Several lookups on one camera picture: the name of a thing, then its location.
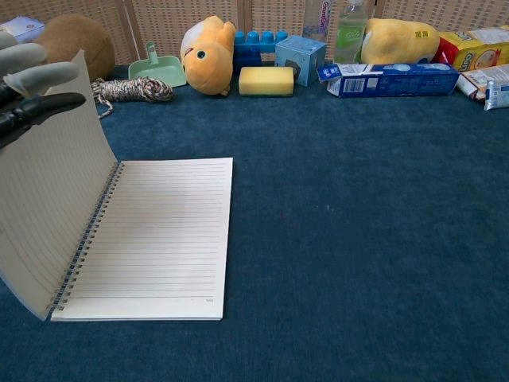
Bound left robot hand grey fingertips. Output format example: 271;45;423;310
0;30;87;150

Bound white lined spiral notebook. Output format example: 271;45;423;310
0;49;235;322

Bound blue tissue pack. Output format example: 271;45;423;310
0;16;45;44

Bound brown plush toy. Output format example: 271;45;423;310
33;14;117;82

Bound green plastic dustpan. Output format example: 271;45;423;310
127;41;188;88

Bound beige woven folding screen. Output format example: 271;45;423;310
0;0;509;67

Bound orange white plush hamster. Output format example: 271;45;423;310
180;14;237;97

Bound blue toy building block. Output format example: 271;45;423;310
232;30;289;69

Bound yellow sponge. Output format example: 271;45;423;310
238;66;296;98

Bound light blue cardboard cube box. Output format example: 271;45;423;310
274;35;328;88

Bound clear bottle purple label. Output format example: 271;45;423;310
302;0;332;43

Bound clear bottle green label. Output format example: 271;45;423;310
334;0;369;64

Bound teal carpet table cover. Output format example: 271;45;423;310
0;63;509;382

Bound long blue cardboard box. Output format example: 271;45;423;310
316;62;461;99

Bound yellow plush toy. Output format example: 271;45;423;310
360;18;441;65

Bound yellow red snack box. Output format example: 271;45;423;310
432;26;509;72

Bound white blue tube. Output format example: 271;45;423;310
483;79;509;111

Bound braided rope bundle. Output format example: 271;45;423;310
90;76;174;120

